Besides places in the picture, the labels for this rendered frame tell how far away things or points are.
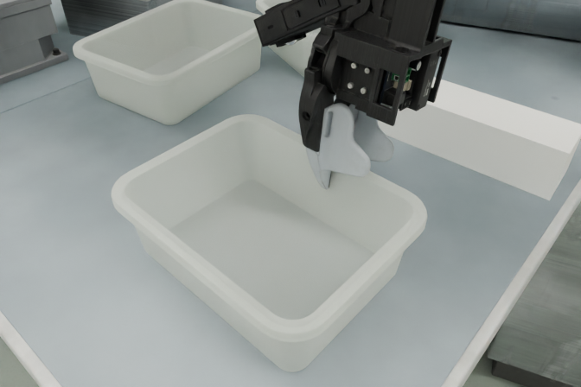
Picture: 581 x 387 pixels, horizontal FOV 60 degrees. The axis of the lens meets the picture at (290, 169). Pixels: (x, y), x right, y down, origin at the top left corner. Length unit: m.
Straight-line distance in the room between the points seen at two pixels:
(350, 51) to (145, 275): 0.26
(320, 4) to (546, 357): 0.95
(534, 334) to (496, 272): 0.67
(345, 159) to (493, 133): 0.20
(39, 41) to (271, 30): 0.46
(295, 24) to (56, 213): 0.30
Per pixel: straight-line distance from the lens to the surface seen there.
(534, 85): 0.79
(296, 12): 0.42
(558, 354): 1.19
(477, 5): 0.92
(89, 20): 0.90
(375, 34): 0.39
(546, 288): 1.05
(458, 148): 0.58
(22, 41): 0.82
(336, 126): 0.41
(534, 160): 0.56
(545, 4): 0.93
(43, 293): 0.48
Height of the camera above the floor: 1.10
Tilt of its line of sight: 38 degrees down
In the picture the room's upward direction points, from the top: straight up
